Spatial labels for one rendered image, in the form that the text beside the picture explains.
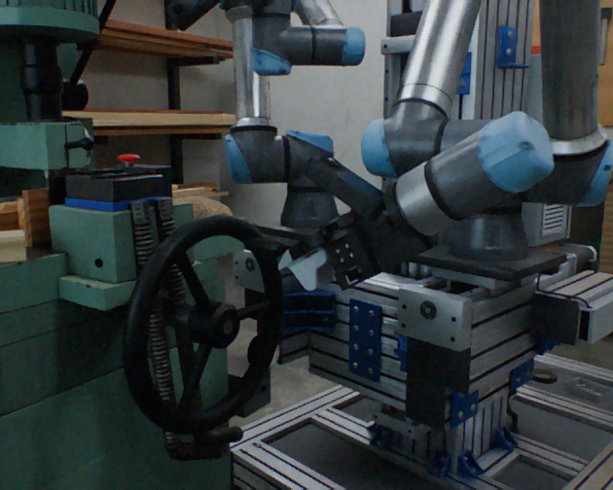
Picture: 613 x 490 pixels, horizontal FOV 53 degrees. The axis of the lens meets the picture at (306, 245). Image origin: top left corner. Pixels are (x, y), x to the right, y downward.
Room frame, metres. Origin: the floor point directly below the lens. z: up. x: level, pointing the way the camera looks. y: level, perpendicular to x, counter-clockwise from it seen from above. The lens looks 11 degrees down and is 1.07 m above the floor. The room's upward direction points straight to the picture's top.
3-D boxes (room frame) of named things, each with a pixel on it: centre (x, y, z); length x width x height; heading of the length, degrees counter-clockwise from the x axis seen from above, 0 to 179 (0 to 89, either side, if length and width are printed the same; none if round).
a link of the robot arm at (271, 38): (1.25, 0.05, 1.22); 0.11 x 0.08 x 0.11; 101
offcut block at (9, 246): (0.76, 0.38, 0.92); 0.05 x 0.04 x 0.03; 27
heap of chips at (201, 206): (1.10, 0.20, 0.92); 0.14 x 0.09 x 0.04; 56
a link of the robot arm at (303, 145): (1.53, 0.00, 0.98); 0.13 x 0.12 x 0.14; 101
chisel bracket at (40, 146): (0.98, 0.42, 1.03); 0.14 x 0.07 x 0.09; 56
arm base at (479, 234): (1.18, -0.36, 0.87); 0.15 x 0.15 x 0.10
